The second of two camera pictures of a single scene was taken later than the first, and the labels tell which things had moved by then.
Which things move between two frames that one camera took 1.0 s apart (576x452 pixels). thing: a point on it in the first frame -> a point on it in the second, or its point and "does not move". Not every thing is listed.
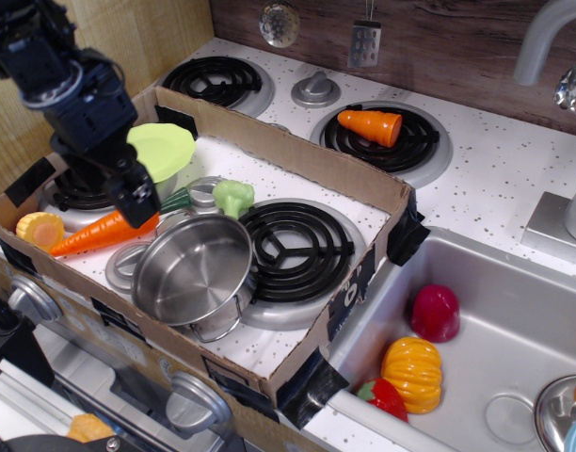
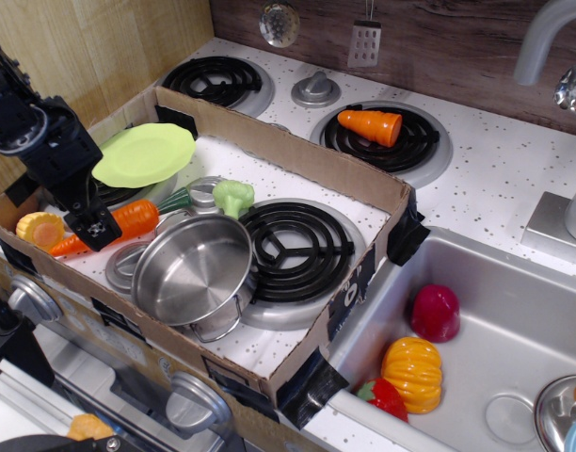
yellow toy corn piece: [43, 229] does not move
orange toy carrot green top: [113, 227] does not move
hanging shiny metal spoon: [571, 90] does not move
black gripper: [88, 99] -> [61, 168]
